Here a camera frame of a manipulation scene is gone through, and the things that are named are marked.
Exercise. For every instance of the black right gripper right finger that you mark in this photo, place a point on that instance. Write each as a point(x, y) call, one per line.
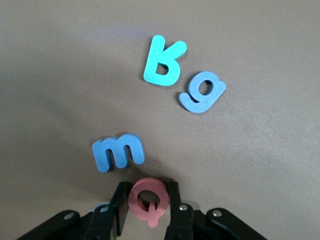
point(182, 222)

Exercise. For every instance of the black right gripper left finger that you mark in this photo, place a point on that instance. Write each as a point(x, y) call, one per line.
point(105, 222)

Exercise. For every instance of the pink foam letter Q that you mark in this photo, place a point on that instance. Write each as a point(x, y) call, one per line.
point(150, 183)

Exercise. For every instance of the blue foam letter g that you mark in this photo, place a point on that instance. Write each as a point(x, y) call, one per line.
point(192, 87)

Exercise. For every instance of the teal foam letter R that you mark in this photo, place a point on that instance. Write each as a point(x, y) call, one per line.
point(152, 72)

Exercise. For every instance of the blue lowercase foam letter m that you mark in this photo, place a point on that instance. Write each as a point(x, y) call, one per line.
point(117, 142)

